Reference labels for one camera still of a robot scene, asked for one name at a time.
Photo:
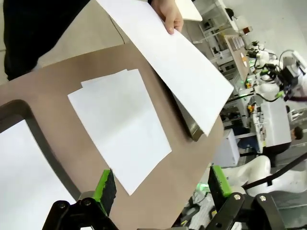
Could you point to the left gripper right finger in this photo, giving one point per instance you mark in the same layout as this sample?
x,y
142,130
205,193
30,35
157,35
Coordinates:
x,y
219,187

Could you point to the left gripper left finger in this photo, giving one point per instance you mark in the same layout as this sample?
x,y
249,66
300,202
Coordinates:
x,y
105,191

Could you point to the white A4 paper stack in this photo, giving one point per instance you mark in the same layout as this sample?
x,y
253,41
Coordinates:
x,y
120,131

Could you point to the white A4 paper sheet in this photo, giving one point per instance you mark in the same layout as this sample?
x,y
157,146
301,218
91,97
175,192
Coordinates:
x,y
180,72
24,182

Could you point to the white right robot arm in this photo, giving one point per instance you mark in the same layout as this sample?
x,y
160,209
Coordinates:
x,y
256,167

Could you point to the person's left hand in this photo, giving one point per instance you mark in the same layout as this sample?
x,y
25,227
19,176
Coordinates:
x,y
171,16

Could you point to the white cabinet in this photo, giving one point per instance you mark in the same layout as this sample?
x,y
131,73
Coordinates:
x,y
227,148

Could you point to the person with black hair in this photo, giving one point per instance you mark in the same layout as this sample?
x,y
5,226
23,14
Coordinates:
x,y
298,133

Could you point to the white robot with green gripper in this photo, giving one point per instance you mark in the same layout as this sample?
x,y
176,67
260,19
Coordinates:
x,y
263,56

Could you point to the person in black sweater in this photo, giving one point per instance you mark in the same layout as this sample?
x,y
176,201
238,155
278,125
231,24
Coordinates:
x,y
36,28

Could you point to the white table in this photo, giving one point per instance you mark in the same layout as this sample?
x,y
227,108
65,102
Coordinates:
x,y
189,10

